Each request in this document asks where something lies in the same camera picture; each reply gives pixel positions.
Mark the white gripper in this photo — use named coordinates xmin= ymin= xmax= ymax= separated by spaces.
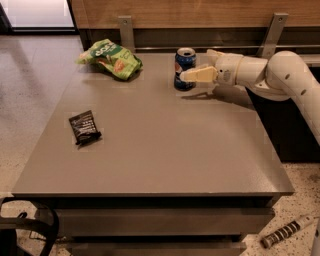
xmin=180 ymin=49 xmax=243 ymax=86

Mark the blue pepsi can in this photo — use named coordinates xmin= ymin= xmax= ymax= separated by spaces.
xmin=174 ymin=47 xmax=196 ymax=91

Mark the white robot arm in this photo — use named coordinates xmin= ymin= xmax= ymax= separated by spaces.
xmin=180 ymin=49 xmax=320 ymax=143

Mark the green chip bag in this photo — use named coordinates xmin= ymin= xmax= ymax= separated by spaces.
xmin=76 ymin=39 xmax=143 ymax=81

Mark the black snack bar wrapper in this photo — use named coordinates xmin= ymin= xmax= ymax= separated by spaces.
xmin=69 ymin=110 xmax=101 ymax=146

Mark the grey upper drawer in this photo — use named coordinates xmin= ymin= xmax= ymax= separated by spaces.
xmin=56 ymin=208 xmax=274 ymax=237

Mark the grey drawer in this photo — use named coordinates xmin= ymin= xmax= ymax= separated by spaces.
xmin=68 ymin=242 xmax=246 ymax=256
xmin=56 ymin=208 xmax=274 ymax=237

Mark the grey lower drawer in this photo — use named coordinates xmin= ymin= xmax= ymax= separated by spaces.
xmin=68 ymin=242 xmax=246 ymax=256

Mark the right metal bracket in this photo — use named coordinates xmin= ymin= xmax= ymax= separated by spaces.
xmin=257 ymin=12 xmax=289 ymax=59

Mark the metal bracket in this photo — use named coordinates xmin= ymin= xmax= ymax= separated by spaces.
xmin=118 ymin=15 xmax=136 ymax=52
xmin=257 ymin=12 xmax=289 ymax=59

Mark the left metal bracket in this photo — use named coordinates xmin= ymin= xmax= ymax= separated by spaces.
xmin=118 ymin=15 xmax=136 ymax=52

